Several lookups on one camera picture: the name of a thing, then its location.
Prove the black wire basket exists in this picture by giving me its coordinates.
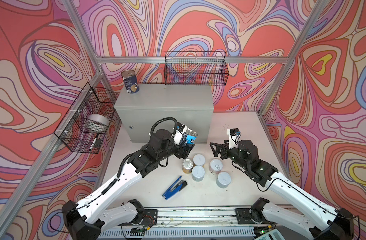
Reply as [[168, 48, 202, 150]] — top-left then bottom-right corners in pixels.
[[164, 50, 229, 86], [54, 83, 118, 154]]

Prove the small gold can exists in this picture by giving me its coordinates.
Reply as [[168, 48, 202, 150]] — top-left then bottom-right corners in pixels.
[[182, 159, 194, 174]]

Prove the white lid can right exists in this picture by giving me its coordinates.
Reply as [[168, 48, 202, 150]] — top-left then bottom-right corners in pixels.
[[216, 172, 232, 189]]

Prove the aluminium front rail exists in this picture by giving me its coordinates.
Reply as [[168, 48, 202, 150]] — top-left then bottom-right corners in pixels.
[[72, 205, 324, 240]]

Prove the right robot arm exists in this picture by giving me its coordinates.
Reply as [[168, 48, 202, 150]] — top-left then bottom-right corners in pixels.
[[210, 140, 354, 240]]

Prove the light blue labelled can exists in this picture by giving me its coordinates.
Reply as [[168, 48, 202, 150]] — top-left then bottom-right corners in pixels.
[[184, 129, 198, 145]]

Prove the white device corner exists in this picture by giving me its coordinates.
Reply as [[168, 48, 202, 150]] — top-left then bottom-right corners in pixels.
[[255, 229, 285, 240]]

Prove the black wire basket left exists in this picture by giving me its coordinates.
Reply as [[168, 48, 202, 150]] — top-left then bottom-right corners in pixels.
[[54, 83, 118, 154]]

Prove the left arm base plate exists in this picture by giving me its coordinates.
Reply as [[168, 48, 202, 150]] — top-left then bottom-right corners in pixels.
[[120, 209, 158, 227]]

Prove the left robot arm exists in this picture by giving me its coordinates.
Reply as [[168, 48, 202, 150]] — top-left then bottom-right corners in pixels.
[[62, 117, 198, 240]]

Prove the white lid can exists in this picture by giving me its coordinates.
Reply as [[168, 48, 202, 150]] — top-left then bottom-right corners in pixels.
[[216, 172, 232, 189], [192, 166, 205, 182], [193, 154, 206, 167]]

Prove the white lid can front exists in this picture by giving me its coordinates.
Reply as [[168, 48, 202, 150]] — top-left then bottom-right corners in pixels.
[[192, 166, 205, 182]]

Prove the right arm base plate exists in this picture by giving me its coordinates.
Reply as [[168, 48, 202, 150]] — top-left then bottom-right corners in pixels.
[[233, 208, 274, 225]]

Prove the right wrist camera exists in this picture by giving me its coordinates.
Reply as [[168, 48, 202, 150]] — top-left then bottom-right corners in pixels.
[[227, 128, 241, 149]]

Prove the white tape roll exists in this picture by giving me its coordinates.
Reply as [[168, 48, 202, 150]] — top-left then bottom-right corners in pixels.
[[87, 114, 109, 126]]

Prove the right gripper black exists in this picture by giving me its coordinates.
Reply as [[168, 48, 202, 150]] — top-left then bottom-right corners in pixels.
[[209, 139, 249, 171]]

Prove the blue black stapler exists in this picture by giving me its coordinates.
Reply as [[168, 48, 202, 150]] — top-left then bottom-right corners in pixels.
[[162, 176, 188, 200]]

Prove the grey metal cabinet box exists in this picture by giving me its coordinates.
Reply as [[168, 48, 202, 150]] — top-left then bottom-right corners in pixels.
[[114, 84, 214, 144]]

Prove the black marker pen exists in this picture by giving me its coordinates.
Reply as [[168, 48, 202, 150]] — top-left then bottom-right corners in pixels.
[[89, 138, 97, 150]]

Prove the black wire basket back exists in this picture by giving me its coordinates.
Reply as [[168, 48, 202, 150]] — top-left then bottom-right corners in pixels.
[[164, 50, 229, 86]]

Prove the white lid can back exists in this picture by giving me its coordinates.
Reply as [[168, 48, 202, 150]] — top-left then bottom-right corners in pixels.
[[193, 154, 206, 167]]

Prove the dark blue labelled can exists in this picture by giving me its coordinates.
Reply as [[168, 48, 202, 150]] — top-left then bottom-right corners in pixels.
[[121, 70, 139, 94]]

